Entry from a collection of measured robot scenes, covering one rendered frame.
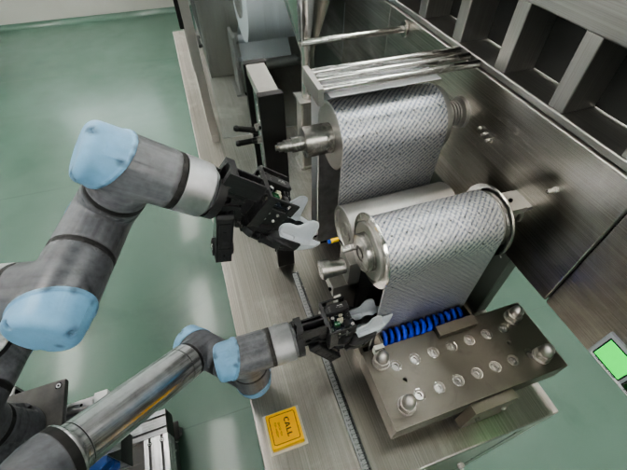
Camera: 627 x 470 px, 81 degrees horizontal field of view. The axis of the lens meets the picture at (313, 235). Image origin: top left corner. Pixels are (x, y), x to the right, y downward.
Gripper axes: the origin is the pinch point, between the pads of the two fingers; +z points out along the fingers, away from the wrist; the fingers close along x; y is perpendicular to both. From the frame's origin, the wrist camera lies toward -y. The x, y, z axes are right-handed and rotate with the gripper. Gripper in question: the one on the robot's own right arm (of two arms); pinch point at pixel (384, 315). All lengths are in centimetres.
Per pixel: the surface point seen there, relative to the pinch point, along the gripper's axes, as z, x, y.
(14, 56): -209, 470, -108
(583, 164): 30.0, -0.1, 32.7
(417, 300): 6.8, -0.3, 3.0
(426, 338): 8.5, -5.2, -5.8
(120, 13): -97, 556, -103
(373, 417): -6.4, -13.7, -18.9
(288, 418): -24.5, -8.5, -16.5
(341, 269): -7.3, 8.1, 9.4
